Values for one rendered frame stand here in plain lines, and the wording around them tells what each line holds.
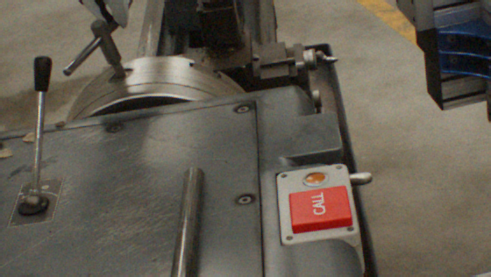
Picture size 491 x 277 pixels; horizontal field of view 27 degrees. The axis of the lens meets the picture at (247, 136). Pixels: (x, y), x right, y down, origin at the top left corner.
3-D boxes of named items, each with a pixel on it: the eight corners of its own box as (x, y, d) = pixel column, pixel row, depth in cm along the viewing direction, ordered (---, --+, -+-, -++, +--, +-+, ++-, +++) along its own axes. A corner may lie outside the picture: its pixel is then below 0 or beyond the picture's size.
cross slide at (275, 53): (309, 88, 199) (306, 67, 197) (97, 122, 202) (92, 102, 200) (303, 53, 213) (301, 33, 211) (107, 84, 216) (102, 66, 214)
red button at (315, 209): (354, 232, 99) (352, 216, 98) (294, 241, 99) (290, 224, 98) (348, 200, 104) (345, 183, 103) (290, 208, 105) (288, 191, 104)
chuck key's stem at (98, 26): (132, 95, 144) (99, 25, 139) (120, 97, 145) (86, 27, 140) (139, 88, 146) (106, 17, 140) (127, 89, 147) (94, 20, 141)
